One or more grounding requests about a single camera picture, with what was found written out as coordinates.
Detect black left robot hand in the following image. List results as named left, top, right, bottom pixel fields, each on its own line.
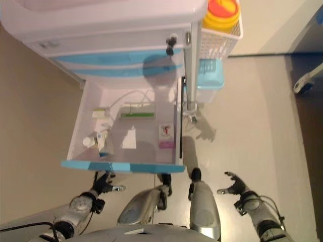
left=91, top=171, right=126, bottom=197

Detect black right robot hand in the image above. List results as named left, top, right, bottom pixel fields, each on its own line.
left=217, top=171, right=250, bottom=197

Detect blue front cart drawer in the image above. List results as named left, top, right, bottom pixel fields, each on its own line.
left=60, top=77, right=187, bottom=174
left=53, top=48, right=183, bottom=64
left=67, top=64, right=183, bottom=79

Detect white blue medicine box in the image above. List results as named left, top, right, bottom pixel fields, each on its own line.
left=94, top=130, right=109, bottom=150

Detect pink white medicine box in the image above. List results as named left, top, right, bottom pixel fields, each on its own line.
left=157, top=123, right=176, bottom=150

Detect silver right robot leg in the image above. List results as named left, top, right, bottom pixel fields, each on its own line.
left=188, top=167, right=222, bottom=240

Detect silver robot leg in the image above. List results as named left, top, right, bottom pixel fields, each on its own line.
left=188, top=167, right=222, bottom=240
left=117, top=173, right=174, bottom=227

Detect silver left robot leg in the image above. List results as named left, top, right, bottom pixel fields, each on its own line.
left=117, top=173, right=174, bottom=227

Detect grey robot torso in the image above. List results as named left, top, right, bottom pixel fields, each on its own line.
left=77, top=222, right=221, bottom=242

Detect small white green box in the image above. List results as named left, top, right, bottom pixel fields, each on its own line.
left=91, top=107, right=112, bottom=119

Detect green white flat box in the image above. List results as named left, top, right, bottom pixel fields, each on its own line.
left=120, top=104, right=156, bottom=120

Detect cart caster wheel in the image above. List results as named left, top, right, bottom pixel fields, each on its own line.
left=185, top=110, right=199, bottom=125

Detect translucent white waste bin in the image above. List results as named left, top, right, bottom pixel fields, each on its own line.
left=196, top=88, right=221, bottom=103

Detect light blue waste bin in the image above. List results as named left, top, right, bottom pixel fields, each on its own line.
left=196, top=58, right=225, bottom=91

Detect bed caster wheel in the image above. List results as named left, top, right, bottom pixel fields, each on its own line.
left=293, top=75, right=315, bottom=95

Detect black cart lock keys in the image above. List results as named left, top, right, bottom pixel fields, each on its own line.
left=165, top=34, right=178, bottom=56

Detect white lavender medical cart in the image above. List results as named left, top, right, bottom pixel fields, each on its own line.
left=0, top=0, right=210, bottom=122

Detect yellow sharps container red lid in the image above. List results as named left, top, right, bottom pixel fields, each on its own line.
left=201, top=0, right=241, bottom=33

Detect blue bed corner bumper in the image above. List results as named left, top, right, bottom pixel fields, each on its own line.
left=314, top=4, right=323, bottom=26

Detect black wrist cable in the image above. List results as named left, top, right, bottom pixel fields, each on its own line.
left=0, top=221, right=56, bottom=233

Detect white tube cable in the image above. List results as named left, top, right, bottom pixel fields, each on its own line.
left=100, top=89, right=152, bottom=132

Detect white wire side basket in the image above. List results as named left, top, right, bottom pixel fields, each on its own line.
left=198, top=14, right=244, bottom=63

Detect white hospital bed frame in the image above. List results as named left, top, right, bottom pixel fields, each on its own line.
left=292, top=0, right=323, bottom=95

